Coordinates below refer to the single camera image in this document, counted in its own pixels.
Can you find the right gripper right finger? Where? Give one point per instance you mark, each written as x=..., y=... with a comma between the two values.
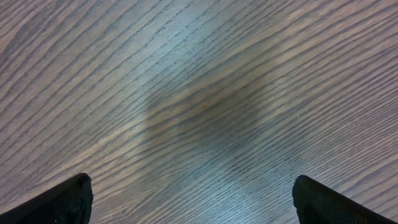
x=315, y=203

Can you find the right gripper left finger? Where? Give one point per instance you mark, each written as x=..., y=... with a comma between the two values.
x=69, y=202

